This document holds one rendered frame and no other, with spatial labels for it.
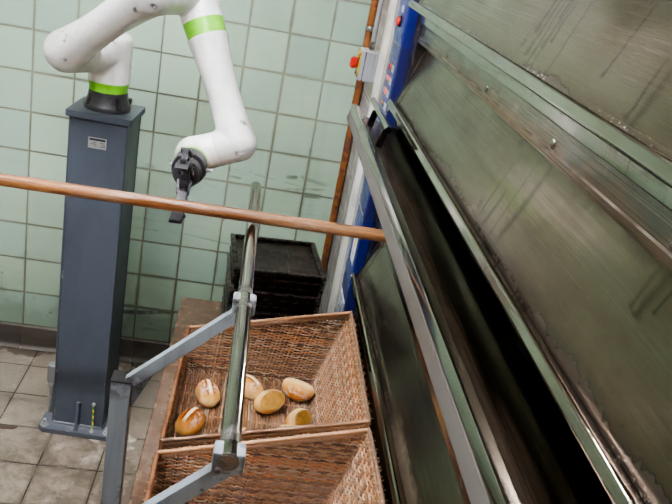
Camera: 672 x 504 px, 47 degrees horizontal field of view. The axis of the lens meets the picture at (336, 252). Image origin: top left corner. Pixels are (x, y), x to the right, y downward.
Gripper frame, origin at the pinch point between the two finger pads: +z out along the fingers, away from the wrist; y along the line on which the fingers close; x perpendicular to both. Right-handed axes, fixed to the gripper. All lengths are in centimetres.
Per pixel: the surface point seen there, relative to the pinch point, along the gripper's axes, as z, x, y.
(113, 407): 47, 4, 31
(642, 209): 111, -56, -46
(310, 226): 7.6, -32.9, 0.1
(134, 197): 7.4, 9.3, -0.3
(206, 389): -1, -14, 56
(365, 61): -80, -49, -28
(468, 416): 119, -42, -24
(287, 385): -9, -36, 56
